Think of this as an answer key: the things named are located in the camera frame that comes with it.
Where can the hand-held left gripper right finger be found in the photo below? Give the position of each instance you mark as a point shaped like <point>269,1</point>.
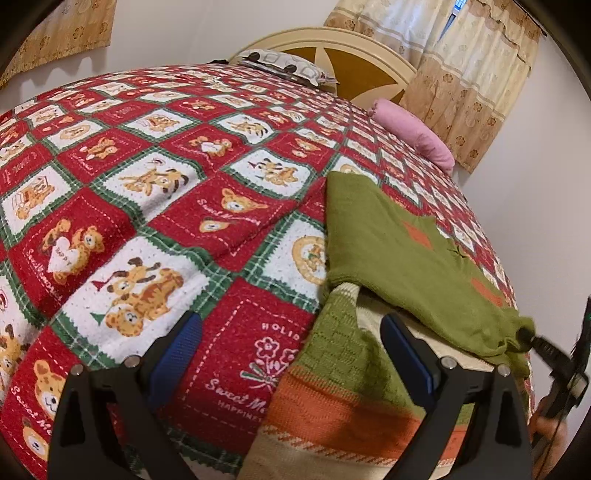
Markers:
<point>406,355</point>

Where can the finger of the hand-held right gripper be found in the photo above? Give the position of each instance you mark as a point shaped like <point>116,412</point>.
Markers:
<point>547,348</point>

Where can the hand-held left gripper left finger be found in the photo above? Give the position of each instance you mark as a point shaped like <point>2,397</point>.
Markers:
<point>184,344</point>

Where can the green knit sweater orange stripes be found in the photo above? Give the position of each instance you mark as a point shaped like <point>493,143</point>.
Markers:
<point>369,240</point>

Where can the person's right hand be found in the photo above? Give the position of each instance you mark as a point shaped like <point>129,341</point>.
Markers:
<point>549,434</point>

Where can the red bear printed blanket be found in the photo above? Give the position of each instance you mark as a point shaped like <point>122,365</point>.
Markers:
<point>184,207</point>

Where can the pink pillow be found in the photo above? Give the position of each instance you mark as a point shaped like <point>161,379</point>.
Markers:
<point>415,129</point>

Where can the beige floral curtain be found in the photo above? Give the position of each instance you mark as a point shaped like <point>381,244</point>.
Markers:
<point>471,69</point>
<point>60,32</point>

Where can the dotted white pillow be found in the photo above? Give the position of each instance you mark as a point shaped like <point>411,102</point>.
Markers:
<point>286,64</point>

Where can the cream wooden headboard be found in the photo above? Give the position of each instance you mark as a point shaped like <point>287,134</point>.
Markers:
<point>369,60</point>

